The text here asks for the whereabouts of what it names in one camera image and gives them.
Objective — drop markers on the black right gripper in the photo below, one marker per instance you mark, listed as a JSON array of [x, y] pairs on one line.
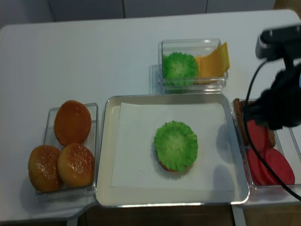
[[280, 105]]

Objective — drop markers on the yellow cheese slices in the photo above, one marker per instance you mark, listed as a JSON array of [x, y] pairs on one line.
[[215, 64]]

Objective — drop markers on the clear lettuce and cheese container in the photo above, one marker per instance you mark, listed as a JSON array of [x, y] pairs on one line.
[[193, 47]]

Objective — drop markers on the brown patty rightmost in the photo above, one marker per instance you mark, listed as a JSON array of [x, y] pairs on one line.
[[271, 138]]

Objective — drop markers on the brown patty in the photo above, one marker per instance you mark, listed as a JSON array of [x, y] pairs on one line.
[[238, 109], [271, 138]]

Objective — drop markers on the red tomato slice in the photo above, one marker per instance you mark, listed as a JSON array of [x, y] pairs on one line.
[[257, 169], [258, 135], [279, 165]]

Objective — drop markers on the brown patty leftmost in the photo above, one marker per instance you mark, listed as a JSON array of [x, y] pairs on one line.
[[238, 109]]

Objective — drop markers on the red tomato slice front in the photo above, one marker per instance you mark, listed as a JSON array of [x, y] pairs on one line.
[[279, 165]]

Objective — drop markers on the green lettuce in container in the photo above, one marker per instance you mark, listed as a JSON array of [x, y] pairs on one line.
[[179, 65]]

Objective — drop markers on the green lettuce leaf on bun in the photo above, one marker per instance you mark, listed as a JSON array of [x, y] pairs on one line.
[[175, 141]]

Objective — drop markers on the white metal tray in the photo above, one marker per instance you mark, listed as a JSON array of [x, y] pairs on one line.
[[112, 196]]

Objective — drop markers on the white paper sheet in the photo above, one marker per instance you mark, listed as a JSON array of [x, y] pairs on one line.
[[136, 163]]

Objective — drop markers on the orange bun bottom upright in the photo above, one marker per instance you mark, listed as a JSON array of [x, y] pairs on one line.
[[72, 123]]

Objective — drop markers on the sesame top bun right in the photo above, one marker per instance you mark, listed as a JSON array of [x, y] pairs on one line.
[[76, 165]]

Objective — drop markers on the sesame bun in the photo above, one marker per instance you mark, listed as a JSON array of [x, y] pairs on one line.
[[76, 165], [42, 169]]

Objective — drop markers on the clear bun container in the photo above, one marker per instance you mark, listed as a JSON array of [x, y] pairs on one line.
[[90, 143]]

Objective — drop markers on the sesame top bun left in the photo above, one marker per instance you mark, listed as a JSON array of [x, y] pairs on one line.
[[42, 169]]

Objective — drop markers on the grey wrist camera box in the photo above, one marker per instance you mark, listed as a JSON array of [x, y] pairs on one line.
[[279, 42]]

